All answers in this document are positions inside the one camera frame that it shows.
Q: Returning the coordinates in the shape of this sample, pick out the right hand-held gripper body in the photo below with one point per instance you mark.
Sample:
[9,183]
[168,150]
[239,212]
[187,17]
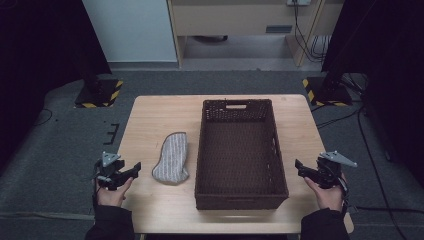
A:
[330,175]

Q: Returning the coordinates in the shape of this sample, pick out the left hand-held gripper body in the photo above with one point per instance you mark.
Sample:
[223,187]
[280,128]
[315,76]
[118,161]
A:
[110,168]

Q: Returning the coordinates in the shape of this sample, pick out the grey striped cloth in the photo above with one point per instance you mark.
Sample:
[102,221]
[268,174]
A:
[173,156]

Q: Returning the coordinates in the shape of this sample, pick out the brown woven basket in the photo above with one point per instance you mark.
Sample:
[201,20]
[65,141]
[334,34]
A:
[238,156]

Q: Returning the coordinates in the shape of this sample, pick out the person's left hand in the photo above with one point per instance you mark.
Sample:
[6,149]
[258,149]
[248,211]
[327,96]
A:
[111,198]

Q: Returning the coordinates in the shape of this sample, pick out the person's right hand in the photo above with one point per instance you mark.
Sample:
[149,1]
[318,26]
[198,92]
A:
[330,198]

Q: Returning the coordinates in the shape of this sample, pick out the striped black stand base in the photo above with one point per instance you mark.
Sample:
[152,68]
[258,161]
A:
[328,93]
[100,95]

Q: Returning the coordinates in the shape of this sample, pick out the black curtain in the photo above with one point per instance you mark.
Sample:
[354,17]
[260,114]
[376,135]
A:
[40,50]
[383,50]

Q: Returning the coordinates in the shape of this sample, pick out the white panel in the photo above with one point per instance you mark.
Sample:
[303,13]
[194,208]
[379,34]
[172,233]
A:
[133,30]

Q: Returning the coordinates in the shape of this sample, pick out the white power strip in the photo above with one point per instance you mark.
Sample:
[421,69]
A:
[298,2]

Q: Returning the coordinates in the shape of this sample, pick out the light wooden desk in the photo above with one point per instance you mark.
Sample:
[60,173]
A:
[230,18]

